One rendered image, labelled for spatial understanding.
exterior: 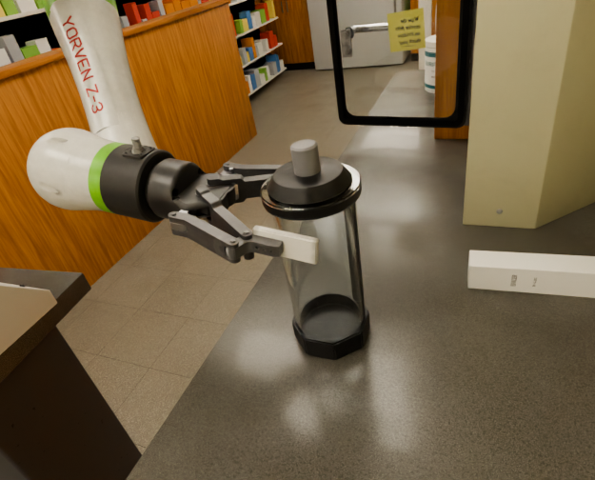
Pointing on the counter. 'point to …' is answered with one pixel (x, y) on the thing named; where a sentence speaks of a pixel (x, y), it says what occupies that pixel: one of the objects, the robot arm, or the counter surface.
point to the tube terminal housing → (541, 110)
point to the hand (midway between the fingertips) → (317, 218)
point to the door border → (456, 82)
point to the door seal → (406, 120)
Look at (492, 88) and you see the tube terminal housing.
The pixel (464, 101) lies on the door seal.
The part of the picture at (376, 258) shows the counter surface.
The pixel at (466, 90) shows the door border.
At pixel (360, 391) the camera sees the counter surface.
